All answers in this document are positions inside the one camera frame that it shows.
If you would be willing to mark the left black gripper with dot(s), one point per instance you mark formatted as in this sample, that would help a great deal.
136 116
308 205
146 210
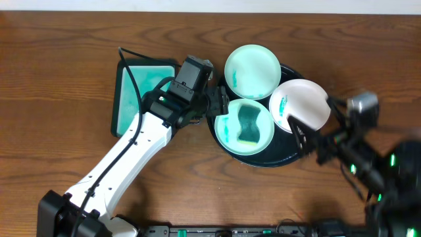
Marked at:
216 102

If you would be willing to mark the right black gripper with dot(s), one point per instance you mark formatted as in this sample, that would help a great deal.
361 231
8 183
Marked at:
329 142

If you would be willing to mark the white plate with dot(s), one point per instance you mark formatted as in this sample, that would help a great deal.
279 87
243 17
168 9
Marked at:
302 99

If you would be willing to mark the mint plate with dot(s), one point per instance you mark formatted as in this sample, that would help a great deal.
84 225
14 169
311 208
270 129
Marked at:
227 128
252 72

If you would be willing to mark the green scouring sponge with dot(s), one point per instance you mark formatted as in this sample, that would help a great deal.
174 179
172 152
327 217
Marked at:
249 132

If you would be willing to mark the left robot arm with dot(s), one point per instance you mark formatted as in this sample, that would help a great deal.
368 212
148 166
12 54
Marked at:
86 208

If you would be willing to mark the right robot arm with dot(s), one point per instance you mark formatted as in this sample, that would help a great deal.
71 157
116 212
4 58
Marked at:
393 178

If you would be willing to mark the round black tray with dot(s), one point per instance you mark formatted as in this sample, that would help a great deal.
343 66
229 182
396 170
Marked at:
282 149

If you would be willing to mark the rectangular dark green tray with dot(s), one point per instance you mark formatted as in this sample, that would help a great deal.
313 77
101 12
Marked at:
147 75

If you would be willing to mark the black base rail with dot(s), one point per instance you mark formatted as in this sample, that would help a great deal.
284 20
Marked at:
287 229

